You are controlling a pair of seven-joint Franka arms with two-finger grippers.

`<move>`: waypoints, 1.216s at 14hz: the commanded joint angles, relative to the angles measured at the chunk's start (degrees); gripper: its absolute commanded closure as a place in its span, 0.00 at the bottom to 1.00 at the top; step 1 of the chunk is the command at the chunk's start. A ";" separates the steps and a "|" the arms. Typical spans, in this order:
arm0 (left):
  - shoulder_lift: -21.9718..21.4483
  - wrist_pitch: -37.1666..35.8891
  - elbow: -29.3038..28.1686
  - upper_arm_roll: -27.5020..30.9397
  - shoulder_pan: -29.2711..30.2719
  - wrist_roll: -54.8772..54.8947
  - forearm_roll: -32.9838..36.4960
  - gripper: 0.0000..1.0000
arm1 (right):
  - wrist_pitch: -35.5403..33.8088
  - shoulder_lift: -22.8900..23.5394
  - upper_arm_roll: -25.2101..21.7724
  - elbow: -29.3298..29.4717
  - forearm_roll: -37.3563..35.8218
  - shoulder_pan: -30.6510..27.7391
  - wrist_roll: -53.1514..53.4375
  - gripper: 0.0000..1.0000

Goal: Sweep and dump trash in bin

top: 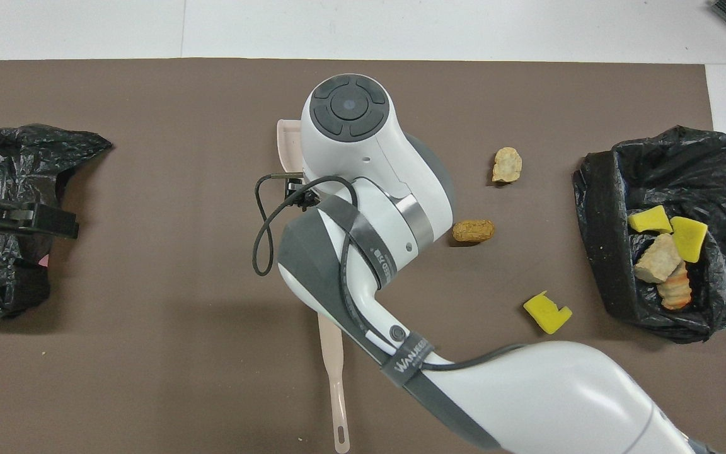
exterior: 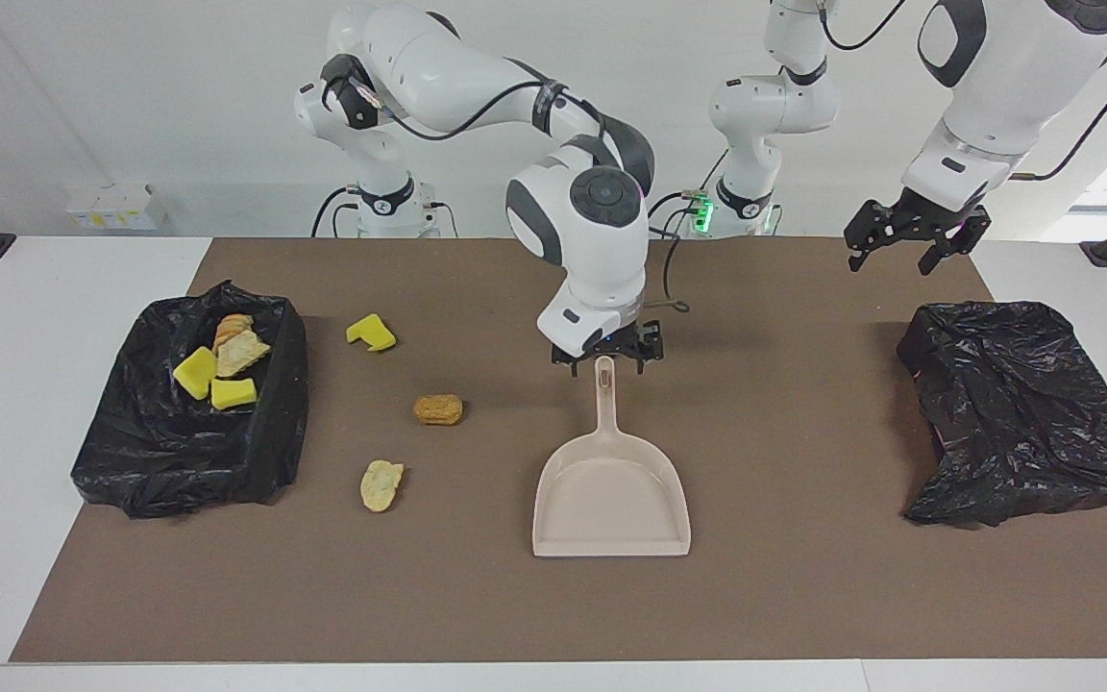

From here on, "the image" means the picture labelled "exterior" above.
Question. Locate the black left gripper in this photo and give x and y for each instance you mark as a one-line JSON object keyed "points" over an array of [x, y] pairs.
{"points": [[923, 216]]}

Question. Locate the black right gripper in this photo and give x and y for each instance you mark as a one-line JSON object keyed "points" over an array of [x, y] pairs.
{"points": [[611, 343]]}

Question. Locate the beige plastic dustpan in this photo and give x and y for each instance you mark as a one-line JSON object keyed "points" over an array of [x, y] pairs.
{"points": [[611, 500]]}

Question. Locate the brown fried nugget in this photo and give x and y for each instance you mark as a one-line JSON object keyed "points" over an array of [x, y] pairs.
{"points": [[438, 409]]}

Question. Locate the notched yellow sponge piece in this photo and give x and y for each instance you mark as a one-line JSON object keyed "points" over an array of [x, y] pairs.
{"points": [[376, 333]]}

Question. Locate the pale lumpy food piece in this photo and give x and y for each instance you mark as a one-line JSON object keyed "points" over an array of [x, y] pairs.
{"points": [[381, 486]]}

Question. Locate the pale bread piece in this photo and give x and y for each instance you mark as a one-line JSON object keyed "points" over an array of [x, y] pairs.
{"points": [[241, 354]]}

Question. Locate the small yellow sponge wedge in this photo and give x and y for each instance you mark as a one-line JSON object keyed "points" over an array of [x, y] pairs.
{"points": [[233, 394]]}

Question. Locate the striped tan bread piece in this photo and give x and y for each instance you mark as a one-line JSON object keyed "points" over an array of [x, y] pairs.
{"points": [[232, 324]]}

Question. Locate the large yellow sponge chunk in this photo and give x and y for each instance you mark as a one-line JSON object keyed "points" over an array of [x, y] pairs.
{"points": [[195, 373]]}

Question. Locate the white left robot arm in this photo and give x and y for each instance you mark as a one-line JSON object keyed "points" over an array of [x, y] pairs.
{"points": [[996, 77]]}

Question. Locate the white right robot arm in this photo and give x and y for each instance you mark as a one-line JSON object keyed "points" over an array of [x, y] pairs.
{"points": [[592, 269]]}

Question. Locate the black bag lined trash bin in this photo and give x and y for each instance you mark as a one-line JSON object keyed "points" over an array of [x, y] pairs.
{"points": [[1015, 413], [179, 452]]}

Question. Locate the brown table mat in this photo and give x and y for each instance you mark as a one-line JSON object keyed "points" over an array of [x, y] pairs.
{"points": [[515, 596]]}

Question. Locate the white wall socket box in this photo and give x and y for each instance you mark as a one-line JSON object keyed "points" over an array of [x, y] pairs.
{"points": [[116, 207]]}

